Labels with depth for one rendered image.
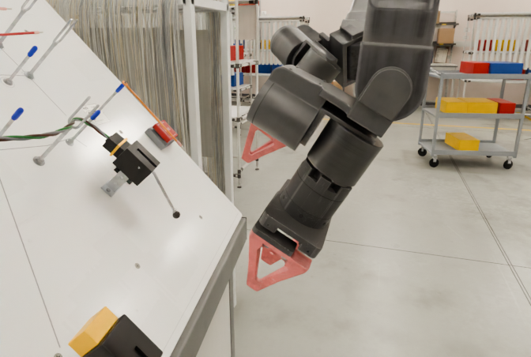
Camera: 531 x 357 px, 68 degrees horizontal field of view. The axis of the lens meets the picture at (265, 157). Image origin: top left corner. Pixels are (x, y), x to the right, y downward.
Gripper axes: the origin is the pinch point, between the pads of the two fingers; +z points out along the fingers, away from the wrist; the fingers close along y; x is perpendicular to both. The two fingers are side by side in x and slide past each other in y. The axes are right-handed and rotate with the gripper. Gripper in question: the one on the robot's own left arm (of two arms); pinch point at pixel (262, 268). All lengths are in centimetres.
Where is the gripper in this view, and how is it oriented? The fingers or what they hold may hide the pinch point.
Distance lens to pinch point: 47.2
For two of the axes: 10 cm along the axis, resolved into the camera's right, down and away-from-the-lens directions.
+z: -4.7, 7.9, 3.8
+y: -2.8, 2.7, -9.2
